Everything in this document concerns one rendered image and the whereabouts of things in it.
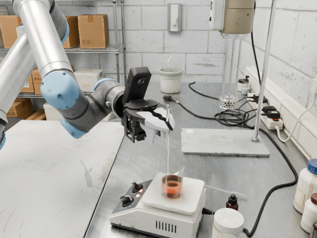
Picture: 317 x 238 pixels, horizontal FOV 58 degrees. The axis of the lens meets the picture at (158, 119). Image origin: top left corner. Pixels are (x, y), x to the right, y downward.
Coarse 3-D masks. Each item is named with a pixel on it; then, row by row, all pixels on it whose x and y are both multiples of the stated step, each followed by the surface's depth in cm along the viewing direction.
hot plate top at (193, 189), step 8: (152, 184) 67; (184, 184) 67; (192, 184) 67; (200, 184) 67; (152, 192) 64; (184, 192) 64; (192, 192) 64; (200, 192) 64; (144, 200) 61; (152, 200) 61; (160, 200) 61; (184, 200) 61; (192, 200) 61; (160, 208) 60; (168, 208) 59; (176, 208) 59; (184, 208) 59; (192, 208) 59
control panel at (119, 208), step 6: (150, 180) 72; (132, 186) 75; (144, 186) 71; (126, 192) 73; (138, 192) 69; (144, 192) 67; (138, 198) 66; (120, 204) 68; (132, 204) 65; (114, 210) 67; (120, 210) 65
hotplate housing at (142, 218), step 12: (204, 192) 68; (204, 204) 69; (120, 216) 64; (132, 216) 63; (144, 216) 62; (156, 216) 61; (168, 216) 60; (180, 216) 59; (192, 216) 59; (132, 228) 65; (144, 228) 63; (156, 228) 62; (168, 228) 61; (180, 228) 60; (192, 228) 58
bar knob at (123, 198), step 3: (126, 195) 66; (129, 195) 66; (120, 198) 67; (123, 198) 66; (126, 198) 66; (129, 198) 65; (132, 198) 67; (123, 201) 67; (126, 201) 66; (129, 201) 66; (132, 201) 66; (123, 204) 66; (126, 204) 65; (129, 204) 65
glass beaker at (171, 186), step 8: (160, 168) 60; (168, 168) 63; (176, 168) 63; (184, 168) 60; (160, 176) 61; (168, 176) 58; (176, 176) 58; (160, 184) 62; (168, 184) 59; (176, 184) 59; (160, 192) 62; (168, 192) 60; (176, 192) 60; (168, 200) 61; (176, 200) 61
